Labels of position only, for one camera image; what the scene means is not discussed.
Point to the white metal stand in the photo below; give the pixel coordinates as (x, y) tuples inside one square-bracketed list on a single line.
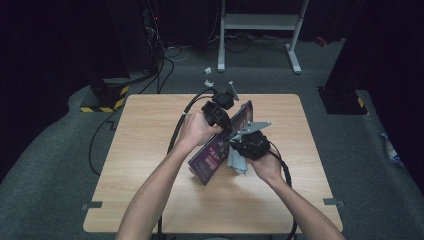
[(260, 21)]

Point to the person's left hand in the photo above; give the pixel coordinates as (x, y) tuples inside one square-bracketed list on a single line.
[(196, 130)]

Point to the black yellow striped base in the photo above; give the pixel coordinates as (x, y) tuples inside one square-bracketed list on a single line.
[(106, 98)]

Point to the red floor object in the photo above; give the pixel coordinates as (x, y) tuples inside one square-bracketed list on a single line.
[(321, 41)]

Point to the crumpled white paper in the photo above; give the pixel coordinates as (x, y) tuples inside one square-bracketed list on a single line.
[(208, 70), (208, 83)]

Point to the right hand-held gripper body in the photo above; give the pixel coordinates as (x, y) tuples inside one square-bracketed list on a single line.
[(251, 143)]

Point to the blue white packet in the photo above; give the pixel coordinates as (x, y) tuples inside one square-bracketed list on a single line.
[(390, 150)]

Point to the person's right hand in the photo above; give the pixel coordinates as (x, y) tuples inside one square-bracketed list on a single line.
[(266, 168)]

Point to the red cover magazine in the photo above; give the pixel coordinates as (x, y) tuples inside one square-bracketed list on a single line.
[(213, 156)]

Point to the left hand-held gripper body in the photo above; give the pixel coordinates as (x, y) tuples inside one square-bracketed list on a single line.
[(216, 108)]

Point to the dark equipment rack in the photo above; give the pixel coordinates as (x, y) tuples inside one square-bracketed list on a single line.
[(133, 36)]

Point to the grey tape strip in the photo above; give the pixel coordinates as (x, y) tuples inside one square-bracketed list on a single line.
[(92, 205), (335, 202)]

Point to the black base with yellow mark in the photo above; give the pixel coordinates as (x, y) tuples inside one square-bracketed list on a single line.
[(343, 101)]

